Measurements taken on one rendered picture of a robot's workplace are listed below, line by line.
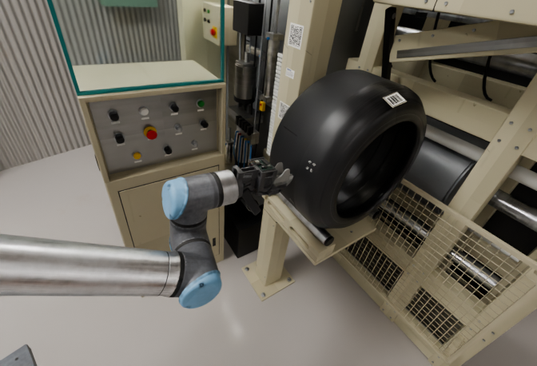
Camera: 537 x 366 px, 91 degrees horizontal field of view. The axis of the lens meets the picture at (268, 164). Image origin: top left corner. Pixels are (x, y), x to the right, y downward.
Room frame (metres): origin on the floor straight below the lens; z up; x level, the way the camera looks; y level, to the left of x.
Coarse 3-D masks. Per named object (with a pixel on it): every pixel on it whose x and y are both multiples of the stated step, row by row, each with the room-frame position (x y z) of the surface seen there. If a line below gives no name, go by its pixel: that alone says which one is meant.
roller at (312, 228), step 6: (282, 198) 0.86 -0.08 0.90; (288, 204) 0.82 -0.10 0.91; (294, 210) 0.79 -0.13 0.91; (300, 216) 0.76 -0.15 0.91; (306, 222) 0.73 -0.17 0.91; (312, 228) 0.70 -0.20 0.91; (318, 228) 0.70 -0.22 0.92; (318, 234) 0.68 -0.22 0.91; (324, 234) 0.67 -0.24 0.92; (330, 234) 0.68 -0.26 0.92; (324, 240) 0.65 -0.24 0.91; (330, 240) 0.65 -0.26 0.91
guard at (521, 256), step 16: (400, 192) 0.97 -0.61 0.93; (416, 192) 0.91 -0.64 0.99; (384, 208) 0.99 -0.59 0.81; (448, 208) 0.81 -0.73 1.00; (384, 224) 0.96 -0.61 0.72; (400, 224) 0.91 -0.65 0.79; (448, 224) 0.79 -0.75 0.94; (464, 224) 0.75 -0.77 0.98; (368, 240) 0.99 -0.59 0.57; (432, 240) 0.80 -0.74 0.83; (496, 240) 0.67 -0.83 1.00; (416, 256) 0.81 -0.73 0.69; (496, 256) 0.66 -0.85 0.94; (400, 272) 0.83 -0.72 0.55; (464, 272) 0.68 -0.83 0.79; (384, 288) 0.84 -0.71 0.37; (400, 288) 0.80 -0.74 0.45; (448, 288) 0.69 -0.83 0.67; (400, 304) 0.77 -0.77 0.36; (512, 304) 0.55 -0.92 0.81; (432, 320) 0.66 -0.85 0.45; (496, 320) 0.55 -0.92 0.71; (480, 336) 0.54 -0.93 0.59
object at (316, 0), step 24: (312, 0) 0.99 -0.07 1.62; (336, 0) 1.04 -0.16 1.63; (288, 24) 1.07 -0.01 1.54; (312, 24) 0.99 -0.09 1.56; (336, 24) 1.06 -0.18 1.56; (288, 48) 1.06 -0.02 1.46; (312, 48) 1.00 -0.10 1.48; (312, 72) 1.02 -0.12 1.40; (288, 96) 1.02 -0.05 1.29; (264, 216) 1.07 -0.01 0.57; (264, 240) 1.04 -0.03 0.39; (288, 240) 1.06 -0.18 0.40; (264, 264) 1.02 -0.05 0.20
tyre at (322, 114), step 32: (320, 96) 0.78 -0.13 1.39; (352, 96) 0.74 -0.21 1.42; (384, 96) 0.73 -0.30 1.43; (416, 96) 0.83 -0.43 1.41; (288, 128) 0.75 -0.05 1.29; (320, 128) 0.68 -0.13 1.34; (352, 128) 0.66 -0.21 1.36; (384, 128) 0.69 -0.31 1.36; (416, 128) 0.82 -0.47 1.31; (288, 160) 0.69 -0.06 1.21; (320, 160) 0.62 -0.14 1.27; (352, 160) 0.63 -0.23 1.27; (384, 160) 0.98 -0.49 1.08; (288, 192) 0.68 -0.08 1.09; (320, 192) 0.60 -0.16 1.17; (352, 192) 0.92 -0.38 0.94; (384, 192) 0.83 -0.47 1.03; (320, 224) 0.64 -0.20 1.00; (352, 224) 0.73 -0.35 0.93
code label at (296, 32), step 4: (292, 24) 1.05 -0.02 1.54; (296, 24) 1.03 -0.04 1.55; (292, 28) 1.05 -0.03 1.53; (296, 28) 1.03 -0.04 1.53; (300, 28) 1.02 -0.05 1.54; (292, 32) 1.05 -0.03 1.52; (296, 32) 1.03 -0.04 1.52; (300, 32) 1.01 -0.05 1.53; (288, 36) 1.06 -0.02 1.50; (292, 36) 1.04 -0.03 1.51; (296, 36) 1.03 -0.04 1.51; (300, 36) 1.01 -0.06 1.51; (288, 40) 1.06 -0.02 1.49; (292, 40) 1.04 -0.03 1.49; (296, 40) 1.02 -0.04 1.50; (300, 40) 1.01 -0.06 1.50; (288, 44) 1.06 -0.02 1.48; (292, 44) 1.04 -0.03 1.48; (296, 44) 1.02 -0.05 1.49; (300, 44) 1.00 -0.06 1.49; (296, 48) 1.02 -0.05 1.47
